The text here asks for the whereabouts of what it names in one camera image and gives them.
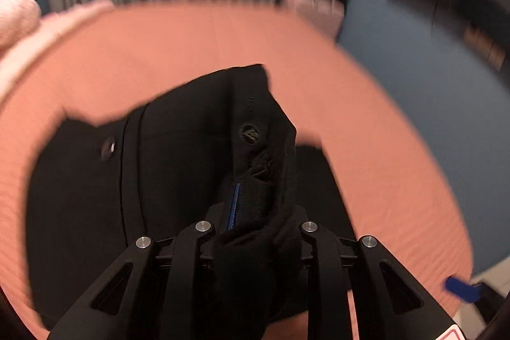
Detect pink pillow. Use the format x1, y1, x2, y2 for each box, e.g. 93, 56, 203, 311
0, 0, 43, 54

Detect pale pink blanket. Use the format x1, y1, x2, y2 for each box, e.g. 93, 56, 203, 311
0, 0, 117, 104

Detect black pants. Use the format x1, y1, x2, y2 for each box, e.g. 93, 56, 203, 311
26, 63, 357, 340

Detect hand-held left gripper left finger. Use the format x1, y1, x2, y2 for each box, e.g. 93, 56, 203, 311
47, 183, 244, 340

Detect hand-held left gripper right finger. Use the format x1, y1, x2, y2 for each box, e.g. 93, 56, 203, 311
294, 205, 459, 340

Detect wooden wall socket panel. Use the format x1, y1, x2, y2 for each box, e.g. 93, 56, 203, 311
463, 25, 507, 70

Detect salmon pink bed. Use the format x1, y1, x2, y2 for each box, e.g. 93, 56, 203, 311
0, 1, 475, 340

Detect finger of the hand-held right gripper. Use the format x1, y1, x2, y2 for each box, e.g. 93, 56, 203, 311
445, 275, 484, 303

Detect pink hard-shell suitcase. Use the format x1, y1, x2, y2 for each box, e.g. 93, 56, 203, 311
284, 0, 346, 43

